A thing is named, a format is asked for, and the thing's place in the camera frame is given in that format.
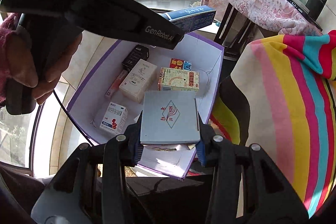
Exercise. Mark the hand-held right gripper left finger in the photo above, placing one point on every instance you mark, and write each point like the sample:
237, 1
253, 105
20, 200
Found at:
136, 153

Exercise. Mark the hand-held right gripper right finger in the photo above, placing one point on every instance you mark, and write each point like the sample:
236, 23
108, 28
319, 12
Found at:
201, 154

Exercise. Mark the white box red figure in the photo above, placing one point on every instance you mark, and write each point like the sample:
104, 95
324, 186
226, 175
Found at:
113, 119

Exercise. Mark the grey blue box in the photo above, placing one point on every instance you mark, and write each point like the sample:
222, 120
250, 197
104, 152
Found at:
168, 119

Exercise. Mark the black shaver box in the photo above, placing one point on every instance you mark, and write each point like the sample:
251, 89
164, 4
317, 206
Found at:
135, 57

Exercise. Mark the long pink box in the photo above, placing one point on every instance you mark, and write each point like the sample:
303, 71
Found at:
115, 85

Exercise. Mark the white box figure print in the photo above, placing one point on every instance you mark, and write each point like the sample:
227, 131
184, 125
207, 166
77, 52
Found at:
139, 79

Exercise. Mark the long blue box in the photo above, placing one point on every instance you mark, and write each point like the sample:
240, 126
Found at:
194, 16

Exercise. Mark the small red yellow box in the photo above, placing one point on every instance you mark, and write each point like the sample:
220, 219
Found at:
178, 63

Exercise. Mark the white cardboard box purple edge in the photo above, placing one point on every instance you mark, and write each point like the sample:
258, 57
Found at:
204, 56

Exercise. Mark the person's left forearm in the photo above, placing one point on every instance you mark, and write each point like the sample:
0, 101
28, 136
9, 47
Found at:
6, 29

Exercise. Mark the person's left hand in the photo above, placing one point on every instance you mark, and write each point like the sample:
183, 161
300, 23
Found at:
21, 61

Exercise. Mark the striped colourful tablecloth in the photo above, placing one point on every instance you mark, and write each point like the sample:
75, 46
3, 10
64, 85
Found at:
288, 108

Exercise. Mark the black smartphone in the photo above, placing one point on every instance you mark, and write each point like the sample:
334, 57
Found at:
295, 3

